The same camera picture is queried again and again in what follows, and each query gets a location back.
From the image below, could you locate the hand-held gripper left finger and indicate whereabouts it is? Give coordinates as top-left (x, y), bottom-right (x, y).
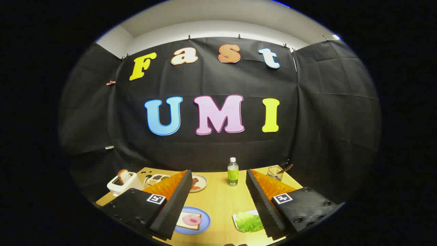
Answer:
top-left (102, 170), bottom-right (193, 241)

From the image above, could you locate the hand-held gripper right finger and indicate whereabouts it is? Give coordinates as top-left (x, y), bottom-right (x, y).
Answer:
top-left (245, 169), bottom-right (342, 241)

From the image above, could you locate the green lettuce leaf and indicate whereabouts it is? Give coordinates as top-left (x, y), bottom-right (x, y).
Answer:
top-left (236, 211), bottom-right (264, 233)

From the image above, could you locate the toasted white bread slice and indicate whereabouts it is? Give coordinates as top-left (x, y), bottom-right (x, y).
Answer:
top-left (118, 169), bottom-right (132, 185)

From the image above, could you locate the small white square plate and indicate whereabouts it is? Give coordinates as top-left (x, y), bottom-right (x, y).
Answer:
top-left (232, 209), bottom-right (265, 233)

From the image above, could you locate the white divided seed tray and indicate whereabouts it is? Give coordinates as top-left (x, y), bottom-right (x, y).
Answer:
top-left (147, 174), bottom-right (170, 186)

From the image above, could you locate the blue round plate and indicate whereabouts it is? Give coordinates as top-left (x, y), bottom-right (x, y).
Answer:
top-left (174, 206), bottom-right (211, 235)

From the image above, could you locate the beige round plate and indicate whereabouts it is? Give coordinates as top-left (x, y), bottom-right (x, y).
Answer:
top-left (189, 174), bottom-right (208, 193)

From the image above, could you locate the green label water bottle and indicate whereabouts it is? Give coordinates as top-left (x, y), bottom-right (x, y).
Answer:
top-left (227, 157), bottom-right (239, 187)

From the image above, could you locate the white toaster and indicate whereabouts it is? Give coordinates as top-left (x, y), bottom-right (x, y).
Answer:
top-left (107, 172), bottom-right (145, 197)

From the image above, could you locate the black backdrop cloth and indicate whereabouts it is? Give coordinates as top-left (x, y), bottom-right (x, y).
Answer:
top-left (58, 36), bottom-right (382, 205)

